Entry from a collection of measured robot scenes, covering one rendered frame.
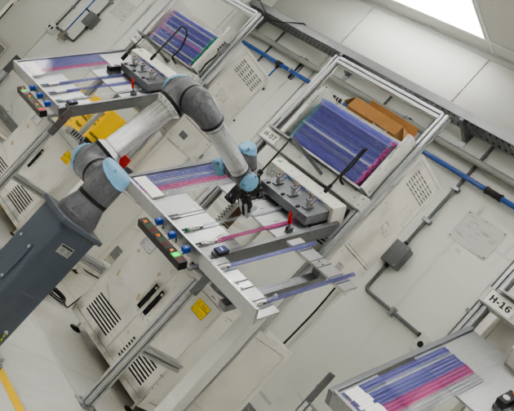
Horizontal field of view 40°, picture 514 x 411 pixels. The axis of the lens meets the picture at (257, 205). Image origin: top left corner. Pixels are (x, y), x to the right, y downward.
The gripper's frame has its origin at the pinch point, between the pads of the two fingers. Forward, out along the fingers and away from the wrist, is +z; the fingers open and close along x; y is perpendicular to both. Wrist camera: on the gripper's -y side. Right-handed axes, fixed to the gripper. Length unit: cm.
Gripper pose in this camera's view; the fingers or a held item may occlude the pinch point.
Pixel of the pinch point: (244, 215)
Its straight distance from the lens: 303.3
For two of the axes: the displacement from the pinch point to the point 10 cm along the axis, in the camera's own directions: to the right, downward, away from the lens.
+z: 0.0, 8.0, 6.0
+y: 8.2, -3.4, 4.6
